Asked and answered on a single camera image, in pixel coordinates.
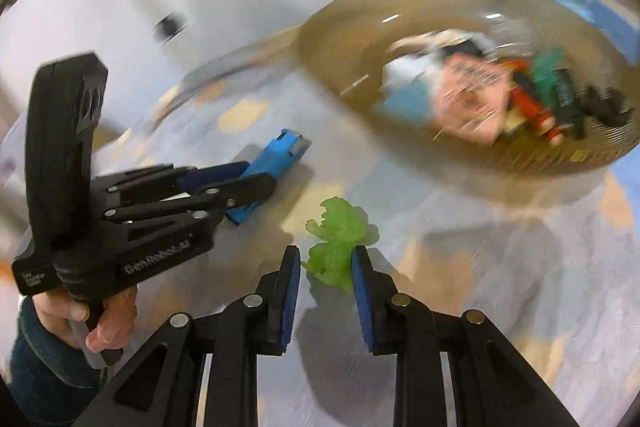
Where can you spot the person's left hand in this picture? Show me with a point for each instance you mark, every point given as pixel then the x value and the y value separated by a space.
pixel 112 322

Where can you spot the blue lighter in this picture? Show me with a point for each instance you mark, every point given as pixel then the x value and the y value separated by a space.
pixel 277 157

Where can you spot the black spiky toy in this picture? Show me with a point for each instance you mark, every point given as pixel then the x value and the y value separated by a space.
pixel 605 107

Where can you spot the green translucent toy figure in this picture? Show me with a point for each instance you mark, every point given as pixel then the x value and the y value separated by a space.
pixel 335 247

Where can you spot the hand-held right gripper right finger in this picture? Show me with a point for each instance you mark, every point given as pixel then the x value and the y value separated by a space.
pixel 362 297

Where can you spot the amber glass bowl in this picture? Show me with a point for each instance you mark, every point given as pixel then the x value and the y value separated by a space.
pixel 350 57

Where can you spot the black pole clamp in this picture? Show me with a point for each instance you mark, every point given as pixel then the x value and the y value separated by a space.
pixel 170 27

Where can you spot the black-haired red doll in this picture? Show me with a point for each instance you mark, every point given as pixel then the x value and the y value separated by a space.
pixel 530 107

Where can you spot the peach round coaster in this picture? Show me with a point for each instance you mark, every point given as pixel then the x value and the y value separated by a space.
pixel 415 42

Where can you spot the teal translucent toy figure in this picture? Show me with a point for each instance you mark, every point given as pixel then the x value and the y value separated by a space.
pixel 547 72

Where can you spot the person's left forearm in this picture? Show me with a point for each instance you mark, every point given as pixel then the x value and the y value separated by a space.
pixel 45 372

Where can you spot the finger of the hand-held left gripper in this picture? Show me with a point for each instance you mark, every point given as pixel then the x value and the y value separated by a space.
pixel 215 175
pixel 240 193

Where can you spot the patterned blue tablecloth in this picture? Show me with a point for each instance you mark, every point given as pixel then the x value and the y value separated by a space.
pixel 500 282

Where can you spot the pink card box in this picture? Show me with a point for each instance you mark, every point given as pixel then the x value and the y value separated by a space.
pixel 470 107

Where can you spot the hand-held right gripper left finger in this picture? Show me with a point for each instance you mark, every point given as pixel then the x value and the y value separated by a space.
pixel 287 297

